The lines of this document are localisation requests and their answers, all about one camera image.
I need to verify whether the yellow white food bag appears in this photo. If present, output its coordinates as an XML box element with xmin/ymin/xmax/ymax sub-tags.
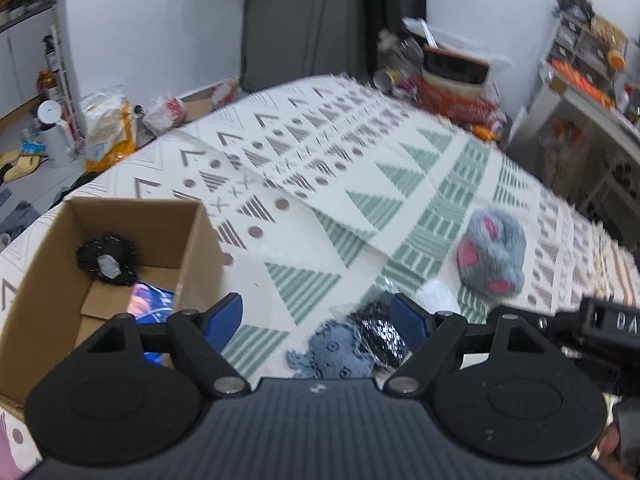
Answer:
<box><xmin>80</xmin><ymin>87</ymin><xmax>137</xmax><ymax>172</ymax></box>

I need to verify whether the patterned cream green blanket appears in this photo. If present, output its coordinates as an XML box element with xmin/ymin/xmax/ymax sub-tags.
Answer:
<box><xmin>0</xmin><ymin>74</ymin><xmax>640</xmax><ymax>476</ymax></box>

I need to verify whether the person's right hand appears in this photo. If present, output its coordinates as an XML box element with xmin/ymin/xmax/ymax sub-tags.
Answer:
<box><xmin>597</xmin><ymin>425</ymin><xmax>625</xmax><ymax>477</ymax></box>

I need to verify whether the grey pink plush toy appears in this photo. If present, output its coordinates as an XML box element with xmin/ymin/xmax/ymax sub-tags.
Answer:
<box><xmin>456</xmin><ymin>208</ymin><xmax>527</xmax><ymax>299</ymax></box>

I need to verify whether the black felt patch toy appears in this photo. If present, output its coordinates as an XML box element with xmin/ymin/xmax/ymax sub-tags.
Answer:
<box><xmin>76</xmin><ymin>233</ymin><xmax>138</xmax><ymax>286</ymax></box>

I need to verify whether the blue printed packet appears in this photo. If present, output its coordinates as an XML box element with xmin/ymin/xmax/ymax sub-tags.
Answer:
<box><xmin>124</xmin><ymin>282</ymin><xmax>177</xmax><ymax>365</ymax></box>

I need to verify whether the blue denim octopus toy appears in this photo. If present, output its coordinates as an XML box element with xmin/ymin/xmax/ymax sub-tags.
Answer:
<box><xmin>285</xmin><ymin>320</ymin><xmax>375</xmax><ymax>379</ymax></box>

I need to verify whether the white kettle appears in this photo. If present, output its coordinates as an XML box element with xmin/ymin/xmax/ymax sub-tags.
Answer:
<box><xmin>37</xmin><ymin>100</ymin><xmax>76</xmax><ymax>168</ymax></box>

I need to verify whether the black cream round pot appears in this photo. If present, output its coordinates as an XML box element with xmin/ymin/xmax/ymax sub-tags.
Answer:
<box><xmin>422</xmin><ymin>47</ymin><xmax>490</xmax><ymax>100</ymax></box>

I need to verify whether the metal shelf table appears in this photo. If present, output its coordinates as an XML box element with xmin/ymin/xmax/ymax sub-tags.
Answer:
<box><xmin>504</xmin><ymin>58</ymin><xmax>640</xmax><ymax>241</ymax></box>

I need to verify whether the cardboard box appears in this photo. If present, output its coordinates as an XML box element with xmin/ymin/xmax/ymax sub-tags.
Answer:
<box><xmin>0</xmin><ymin>196</ymin><xmax>227</xmax><ymax>411</ymax></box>

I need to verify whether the red plastic basket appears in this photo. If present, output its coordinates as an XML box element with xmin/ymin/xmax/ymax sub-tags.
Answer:
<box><xmin>413</xmin><ymin>78</ymin><xmax>498</xmax><ymax>124</ymax></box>

